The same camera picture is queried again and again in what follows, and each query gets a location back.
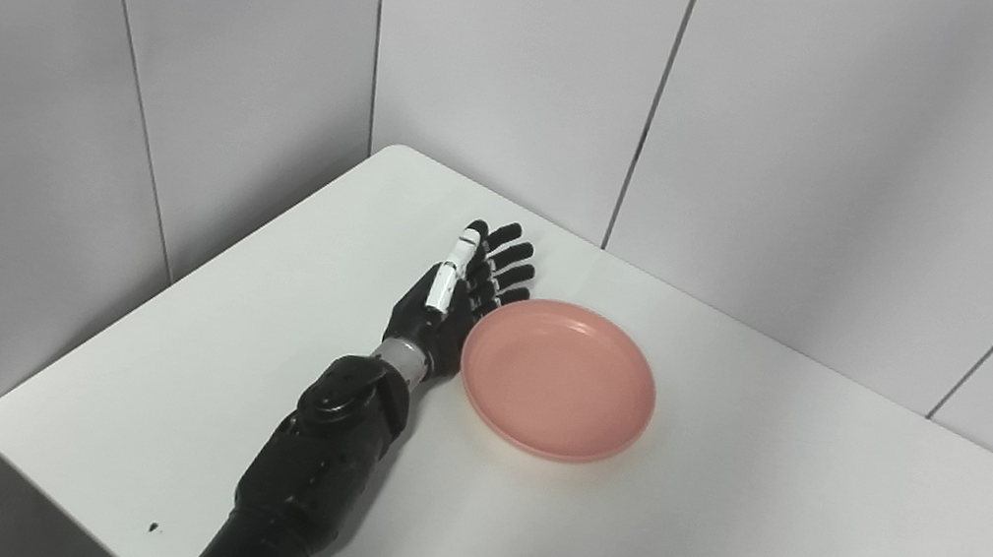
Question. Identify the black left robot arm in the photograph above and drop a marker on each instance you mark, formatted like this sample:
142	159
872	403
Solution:
305	477

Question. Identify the pink plastic plate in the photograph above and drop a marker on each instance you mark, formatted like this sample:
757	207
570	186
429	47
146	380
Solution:
555	378

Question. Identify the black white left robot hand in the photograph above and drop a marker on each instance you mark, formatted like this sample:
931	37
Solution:
449	326

